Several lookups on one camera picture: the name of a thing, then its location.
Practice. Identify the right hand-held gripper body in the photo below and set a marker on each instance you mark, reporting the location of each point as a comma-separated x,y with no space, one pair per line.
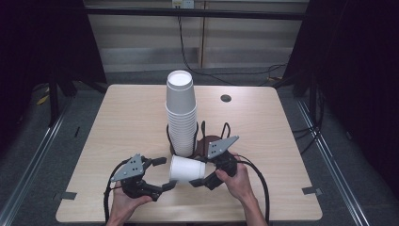
221,147

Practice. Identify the white paper cup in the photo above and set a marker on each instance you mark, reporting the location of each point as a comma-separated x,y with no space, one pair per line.
186,169

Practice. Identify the stack of white cups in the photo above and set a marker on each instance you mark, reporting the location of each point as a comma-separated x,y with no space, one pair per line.
182,125

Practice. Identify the metal floor rail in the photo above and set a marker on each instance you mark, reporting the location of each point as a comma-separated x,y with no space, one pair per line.
332,163
31,163

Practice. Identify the round dark table grommet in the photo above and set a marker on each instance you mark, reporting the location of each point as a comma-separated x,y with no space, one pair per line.
226,98

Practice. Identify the white wall outlet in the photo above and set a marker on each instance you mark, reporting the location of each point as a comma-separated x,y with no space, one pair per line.
183,3

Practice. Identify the black curtain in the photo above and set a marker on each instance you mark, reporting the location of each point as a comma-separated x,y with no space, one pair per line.
357,62
37,40

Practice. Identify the person's right hand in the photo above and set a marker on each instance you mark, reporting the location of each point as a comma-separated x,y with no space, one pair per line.
240,183

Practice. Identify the yellow floor tape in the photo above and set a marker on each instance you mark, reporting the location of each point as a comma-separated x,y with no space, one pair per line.
42,100

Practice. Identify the grey floor tape piece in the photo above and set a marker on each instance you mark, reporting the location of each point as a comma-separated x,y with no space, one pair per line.
64,196
311,190

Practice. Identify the person's left hand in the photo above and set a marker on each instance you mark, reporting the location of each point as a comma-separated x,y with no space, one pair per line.
124,207

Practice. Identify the black horizontal bar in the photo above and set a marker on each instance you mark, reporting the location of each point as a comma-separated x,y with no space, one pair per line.
194,13

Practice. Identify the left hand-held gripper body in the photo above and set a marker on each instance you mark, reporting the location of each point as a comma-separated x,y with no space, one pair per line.
130,169

